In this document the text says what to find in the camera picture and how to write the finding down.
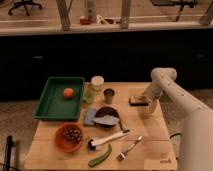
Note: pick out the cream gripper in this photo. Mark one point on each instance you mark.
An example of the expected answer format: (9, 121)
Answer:
(152, 104)

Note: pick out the brown block eraser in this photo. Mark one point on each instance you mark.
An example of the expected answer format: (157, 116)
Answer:
(137, 101)

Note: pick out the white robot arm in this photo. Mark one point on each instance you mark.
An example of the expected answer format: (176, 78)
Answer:
(196, 147)

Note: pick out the small metal cup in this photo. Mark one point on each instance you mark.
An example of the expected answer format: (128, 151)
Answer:
(108, 95)

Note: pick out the dark brown bowl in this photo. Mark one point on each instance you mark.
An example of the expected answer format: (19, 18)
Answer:
(106, 111)

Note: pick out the grey cloth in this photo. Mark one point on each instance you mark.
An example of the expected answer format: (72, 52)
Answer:
(108, 120)

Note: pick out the white lidded cup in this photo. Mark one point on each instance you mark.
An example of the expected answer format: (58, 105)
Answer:
(97, 82)

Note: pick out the silver fork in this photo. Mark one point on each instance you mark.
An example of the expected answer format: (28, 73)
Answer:
(124, 153)

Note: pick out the green translucent cup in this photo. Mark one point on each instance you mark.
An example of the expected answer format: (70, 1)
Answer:
(88, 96)

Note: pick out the blue sponge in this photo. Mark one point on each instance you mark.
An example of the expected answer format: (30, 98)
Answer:
(88, 117)

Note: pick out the orange ball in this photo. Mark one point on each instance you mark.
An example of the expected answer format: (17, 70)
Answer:
(68, 93)

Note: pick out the dark grapes bunch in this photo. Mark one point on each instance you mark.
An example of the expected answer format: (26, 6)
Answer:
(73, 135)

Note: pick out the green chili pepper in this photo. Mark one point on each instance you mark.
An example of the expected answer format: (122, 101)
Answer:
(96, 161)

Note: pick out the green plastic tray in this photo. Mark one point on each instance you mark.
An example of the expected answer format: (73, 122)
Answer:
(53, 106)

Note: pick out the orange bowl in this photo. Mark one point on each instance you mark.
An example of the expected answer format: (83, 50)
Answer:
(64, 145)

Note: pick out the red bowl on shelf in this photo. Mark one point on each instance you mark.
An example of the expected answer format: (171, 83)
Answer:
(84, 21)

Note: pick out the white bottle on shelf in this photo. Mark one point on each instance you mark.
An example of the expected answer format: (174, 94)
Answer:
(90, 10)

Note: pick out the black office chair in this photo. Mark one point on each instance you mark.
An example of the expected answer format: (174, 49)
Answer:
(24, 3)

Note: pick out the wooden spoon handle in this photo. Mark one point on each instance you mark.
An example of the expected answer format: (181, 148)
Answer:
(122, 123)

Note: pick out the white handled brush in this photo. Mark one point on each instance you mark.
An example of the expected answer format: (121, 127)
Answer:
(93, 143)

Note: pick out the black stand post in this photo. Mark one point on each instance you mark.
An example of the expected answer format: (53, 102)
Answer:
(8, 150)

